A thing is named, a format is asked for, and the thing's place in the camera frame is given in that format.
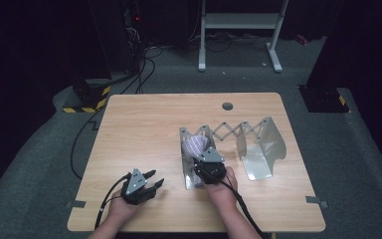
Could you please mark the expandable metal book rack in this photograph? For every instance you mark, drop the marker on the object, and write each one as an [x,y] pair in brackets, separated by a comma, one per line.
[262,149]

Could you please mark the small red floor object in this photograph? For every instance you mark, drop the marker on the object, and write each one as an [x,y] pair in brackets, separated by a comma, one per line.
[301,39]

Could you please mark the white metal stand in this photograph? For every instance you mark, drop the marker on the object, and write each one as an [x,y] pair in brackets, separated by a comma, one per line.
[242,20]

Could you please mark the grey round table grommet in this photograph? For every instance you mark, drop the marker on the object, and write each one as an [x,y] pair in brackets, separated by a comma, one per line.
[227,106]

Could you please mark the black hazard-striped base block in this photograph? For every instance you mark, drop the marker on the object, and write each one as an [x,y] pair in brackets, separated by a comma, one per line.
[325,98]
[91,96]

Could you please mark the striped towel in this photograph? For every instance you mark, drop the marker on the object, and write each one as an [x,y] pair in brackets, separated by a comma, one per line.
[195,146]

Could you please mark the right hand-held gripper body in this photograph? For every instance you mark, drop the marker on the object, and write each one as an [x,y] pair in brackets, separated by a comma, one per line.
[210,169]

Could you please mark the grey tape strip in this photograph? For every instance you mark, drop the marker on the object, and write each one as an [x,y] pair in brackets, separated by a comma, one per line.
[76,204]
[315,200]

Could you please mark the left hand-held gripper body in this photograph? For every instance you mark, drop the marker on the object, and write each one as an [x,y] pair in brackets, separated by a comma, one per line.
[136,189]

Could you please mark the person's right hand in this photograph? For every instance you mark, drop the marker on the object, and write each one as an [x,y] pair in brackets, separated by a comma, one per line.
[222,192]

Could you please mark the person's left hand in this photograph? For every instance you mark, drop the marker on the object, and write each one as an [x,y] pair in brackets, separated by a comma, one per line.
[124,210]

